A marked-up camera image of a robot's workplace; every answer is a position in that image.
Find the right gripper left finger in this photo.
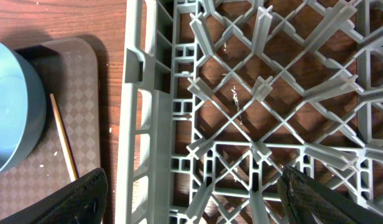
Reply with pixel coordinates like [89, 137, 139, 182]
[0, 168, 108, 224]

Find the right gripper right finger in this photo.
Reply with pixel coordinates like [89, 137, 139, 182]
[277, 166, 383, 223]

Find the grey dishwasher rack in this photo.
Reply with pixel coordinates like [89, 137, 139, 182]
[114, 0, 383, 224]

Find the wooden chopstick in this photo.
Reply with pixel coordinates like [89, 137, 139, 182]
[49, 93, 78, 182]

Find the dark blue plate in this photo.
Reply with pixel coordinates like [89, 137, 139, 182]
[0, 43, 47, 174]

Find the brown serving tray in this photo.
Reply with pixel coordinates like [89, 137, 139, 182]
[0, 38, 101, 220]

